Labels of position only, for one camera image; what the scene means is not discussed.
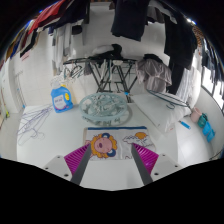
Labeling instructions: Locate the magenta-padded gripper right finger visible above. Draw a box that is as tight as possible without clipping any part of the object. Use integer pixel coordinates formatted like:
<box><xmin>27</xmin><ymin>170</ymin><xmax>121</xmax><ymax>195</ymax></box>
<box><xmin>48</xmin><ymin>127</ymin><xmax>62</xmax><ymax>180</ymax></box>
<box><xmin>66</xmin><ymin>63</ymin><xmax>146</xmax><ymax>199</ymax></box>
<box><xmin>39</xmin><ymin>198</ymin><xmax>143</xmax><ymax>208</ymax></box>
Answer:
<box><xmin>130</xmin><ymin>143</ymin><xmax>184</xmax><ymax>186</ymax></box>

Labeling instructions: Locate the round pale teal peg hanger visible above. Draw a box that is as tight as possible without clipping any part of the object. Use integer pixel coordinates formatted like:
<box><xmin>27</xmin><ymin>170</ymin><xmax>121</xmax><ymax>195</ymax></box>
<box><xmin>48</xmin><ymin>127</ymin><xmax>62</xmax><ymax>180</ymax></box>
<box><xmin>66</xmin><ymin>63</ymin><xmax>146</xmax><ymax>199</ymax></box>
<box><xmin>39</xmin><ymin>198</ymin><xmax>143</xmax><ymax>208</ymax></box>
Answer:
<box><xmin>78</xmin><ymin>92</ymin><xmax>130</xmax><ymax>127</ymax></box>

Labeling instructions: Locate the pink bucket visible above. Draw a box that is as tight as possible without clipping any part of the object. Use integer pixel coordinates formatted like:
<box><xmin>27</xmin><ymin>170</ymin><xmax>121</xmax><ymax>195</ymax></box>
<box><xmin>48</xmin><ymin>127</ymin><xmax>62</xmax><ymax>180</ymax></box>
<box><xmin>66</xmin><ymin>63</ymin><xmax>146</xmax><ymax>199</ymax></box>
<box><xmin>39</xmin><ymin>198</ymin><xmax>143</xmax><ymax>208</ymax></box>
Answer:
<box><xmin>189</xmin><ymin>107</ymin><xmax>203</xmax><ymax>124</ymax></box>

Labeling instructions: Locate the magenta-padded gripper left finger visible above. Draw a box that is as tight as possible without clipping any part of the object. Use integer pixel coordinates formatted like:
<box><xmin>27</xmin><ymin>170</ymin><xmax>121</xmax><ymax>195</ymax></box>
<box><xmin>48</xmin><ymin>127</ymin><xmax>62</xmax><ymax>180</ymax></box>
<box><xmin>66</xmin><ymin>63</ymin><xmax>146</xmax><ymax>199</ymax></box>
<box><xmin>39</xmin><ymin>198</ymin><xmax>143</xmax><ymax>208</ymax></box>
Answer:
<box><xmin>42</xmin><ymin>143</ymin><xmax>93</xmax><ymax>186</ymax></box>

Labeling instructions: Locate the teal clothes hanger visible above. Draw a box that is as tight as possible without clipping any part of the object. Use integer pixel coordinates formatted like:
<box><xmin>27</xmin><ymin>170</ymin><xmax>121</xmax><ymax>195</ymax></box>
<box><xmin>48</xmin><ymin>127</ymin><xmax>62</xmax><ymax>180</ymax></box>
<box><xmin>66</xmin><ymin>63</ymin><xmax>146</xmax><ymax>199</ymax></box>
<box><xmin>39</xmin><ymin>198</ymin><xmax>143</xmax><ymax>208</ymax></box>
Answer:
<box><xmin>145</xmin><ymin>88</ymin><xmax>189</xmax><ymax>110</ymax></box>

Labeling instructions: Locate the red hanging garment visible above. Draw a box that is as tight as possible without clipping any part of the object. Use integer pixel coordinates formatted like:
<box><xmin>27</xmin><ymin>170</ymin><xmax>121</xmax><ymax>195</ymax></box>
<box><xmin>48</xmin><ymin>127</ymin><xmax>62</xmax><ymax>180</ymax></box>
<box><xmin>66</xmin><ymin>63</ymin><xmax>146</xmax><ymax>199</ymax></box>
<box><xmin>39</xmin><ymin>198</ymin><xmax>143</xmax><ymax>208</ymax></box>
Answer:
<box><xmin>28</xmin><ymin>0</ymin><xmax>68</xmax><ymax>34</ymax></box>

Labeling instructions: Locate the grey shirt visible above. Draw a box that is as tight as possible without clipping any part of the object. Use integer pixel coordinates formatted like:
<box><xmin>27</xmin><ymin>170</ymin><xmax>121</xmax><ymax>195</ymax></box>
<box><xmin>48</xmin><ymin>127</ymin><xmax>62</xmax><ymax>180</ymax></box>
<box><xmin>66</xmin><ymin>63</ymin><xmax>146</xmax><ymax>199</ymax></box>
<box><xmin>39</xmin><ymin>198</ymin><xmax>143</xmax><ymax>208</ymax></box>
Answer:
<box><xmin>135</xmin><ymin>53</ymin><xmax>173</xmax><ymax>94</ymax></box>

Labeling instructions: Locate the dark navy hanging garment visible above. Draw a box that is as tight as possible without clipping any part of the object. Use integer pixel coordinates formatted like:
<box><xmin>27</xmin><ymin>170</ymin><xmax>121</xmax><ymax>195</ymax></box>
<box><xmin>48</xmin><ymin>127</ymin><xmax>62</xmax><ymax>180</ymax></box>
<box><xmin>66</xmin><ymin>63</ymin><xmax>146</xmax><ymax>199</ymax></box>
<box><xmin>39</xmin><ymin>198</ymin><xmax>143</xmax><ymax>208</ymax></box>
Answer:
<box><xmin>110</xmin><ymin>0</ymin><xmax>151</xmax><ymax>43</ymax></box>

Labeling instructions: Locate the blue pen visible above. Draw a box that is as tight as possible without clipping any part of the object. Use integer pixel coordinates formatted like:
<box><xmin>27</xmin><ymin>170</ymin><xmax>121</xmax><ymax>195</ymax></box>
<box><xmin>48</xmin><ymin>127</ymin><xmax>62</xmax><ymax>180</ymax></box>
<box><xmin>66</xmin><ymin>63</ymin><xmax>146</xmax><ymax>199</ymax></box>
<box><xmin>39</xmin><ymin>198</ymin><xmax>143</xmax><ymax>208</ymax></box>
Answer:
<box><xmin>179</xmin><ymin>120</ymin><xmax>192</xmax><ymax>130</ymax></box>

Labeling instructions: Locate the black hanging garment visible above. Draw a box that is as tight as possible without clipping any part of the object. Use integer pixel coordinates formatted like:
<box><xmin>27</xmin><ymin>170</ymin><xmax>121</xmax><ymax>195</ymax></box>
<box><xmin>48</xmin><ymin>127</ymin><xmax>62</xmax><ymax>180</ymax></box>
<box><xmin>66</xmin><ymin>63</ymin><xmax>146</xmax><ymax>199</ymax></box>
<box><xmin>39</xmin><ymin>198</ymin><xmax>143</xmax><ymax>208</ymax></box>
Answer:
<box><xmin>163</xmin><ymin>9</ymin><xmax>198</xmax><ymax>96</ymax></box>

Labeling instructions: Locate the white pillow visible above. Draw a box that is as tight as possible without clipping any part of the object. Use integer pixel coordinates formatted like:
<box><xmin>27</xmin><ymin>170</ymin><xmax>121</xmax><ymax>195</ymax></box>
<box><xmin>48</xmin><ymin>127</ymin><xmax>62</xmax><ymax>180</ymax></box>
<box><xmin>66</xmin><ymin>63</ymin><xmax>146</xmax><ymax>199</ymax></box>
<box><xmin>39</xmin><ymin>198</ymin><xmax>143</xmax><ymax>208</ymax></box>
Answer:
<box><xmin>132</xmin><ymin>92</ymin><xmax>193</xmax><ymax>134</ymax></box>

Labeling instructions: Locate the blue detergent bottle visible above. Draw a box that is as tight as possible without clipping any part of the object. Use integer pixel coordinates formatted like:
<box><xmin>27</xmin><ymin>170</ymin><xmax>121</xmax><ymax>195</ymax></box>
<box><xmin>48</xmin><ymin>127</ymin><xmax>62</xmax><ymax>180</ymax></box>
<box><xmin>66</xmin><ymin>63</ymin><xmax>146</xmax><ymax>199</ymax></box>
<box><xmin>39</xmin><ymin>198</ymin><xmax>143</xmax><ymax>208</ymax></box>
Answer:
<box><xmin>50</xmin><ymin>84</ymin><xmax>74</xmax><ymax>114</ymax></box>

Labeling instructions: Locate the blue bucket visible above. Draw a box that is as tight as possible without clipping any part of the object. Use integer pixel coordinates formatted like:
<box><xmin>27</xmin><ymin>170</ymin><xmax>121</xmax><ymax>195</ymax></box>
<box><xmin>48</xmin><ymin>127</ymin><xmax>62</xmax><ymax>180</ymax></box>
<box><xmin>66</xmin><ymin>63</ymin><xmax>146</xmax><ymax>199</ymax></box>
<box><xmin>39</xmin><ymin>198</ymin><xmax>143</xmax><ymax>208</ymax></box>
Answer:
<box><xmin>202</xmin><ymin>120</ymin><xmax>216</xmax><ymax>144</ymax></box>

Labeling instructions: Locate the black folding drying rack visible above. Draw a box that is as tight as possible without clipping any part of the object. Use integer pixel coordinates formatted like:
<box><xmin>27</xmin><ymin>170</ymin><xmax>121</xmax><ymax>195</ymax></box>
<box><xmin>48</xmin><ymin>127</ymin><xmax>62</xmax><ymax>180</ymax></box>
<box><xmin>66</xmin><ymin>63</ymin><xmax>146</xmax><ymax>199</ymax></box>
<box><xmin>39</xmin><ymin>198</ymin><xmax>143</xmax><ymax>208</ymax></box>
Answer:
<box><xmin>63</xmin><ymin>57</ymin><xmax>138</xmax><ymax>94</ymax></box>

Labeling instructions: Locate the teal bucket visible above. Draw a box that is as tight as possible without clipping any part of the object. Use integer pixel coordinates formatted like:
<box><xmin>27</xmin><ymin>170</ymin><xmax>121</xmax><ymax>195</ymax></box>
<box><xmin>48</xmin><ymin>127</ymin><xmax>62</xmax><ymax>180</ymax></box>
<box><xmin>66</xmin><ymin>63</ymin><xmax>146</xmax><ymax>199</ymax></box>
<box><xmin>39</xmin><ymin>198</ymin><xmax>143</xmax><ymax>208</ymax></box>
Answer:
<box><xmin>197</xmin><ymin>112</ymin><xmax>209</xmax><ymax>129</ymax></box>

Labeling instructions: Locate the white striped hanging garment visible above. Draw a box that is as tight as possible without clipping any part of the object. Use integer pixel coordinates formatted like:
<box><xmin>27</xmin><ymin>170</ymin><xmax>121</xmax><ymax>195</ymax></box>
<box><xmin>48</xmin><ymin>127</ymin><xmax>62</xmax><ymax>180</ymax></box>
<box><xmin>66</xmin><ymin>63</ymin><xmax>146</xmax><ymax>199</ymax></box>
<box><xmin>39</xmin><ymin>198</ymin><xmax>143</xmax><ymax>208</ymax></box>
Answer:
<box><xmin>176</xmin><ymin>66</ymin><xmax>201</xmax><ymax>108</ymax></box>

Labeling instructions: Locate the window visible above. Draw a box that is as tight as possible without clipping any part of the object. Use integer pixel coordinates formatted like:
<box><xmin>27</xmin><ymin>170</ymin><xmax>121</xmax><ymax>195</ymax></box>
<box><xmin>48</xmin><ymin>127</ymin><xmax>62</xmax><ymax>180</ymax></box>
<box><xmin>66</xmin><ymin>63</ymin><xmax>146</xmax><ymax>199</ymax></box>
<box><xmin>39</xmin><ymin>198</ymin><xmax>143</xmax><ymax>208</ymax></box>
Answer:
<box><xmin>199</xmin><ymin>66</ymin><xmax>224</xmax><ymax>111</ymax></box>

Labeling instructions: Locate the white cartoon print towel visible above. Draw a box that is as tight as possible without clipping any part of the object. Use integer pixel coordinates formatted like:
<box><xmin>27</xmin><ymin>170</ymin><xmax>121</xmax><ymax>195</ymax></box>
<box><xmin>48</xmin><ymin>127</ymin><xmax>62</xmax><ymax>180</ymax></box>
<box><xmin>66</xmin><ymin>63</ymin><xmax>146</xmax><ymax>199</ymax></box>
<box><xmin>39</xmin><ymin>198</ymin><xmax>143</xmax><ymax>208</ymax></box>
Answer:
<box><xmin>83</xmin><ymin>125</ymin><xmax>157</xmax><ymax>161</ymax></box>

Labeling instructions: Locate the pile of wire hangers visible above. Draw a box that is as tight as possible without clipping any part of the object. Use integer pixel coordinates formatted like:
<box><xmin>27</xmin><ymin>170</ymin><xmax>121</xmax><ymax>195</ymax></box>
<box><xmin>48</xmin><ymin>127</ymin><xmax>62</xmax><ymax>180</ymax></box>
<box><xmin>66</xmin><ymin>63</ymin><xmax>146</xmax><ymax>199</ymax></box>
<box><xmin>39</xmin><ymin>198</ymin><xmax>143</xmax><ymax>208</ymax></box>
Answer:
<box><xmin>16</xmin><ymin>103</ymin><xmax>54</xmax><ymax>146</ymax></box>

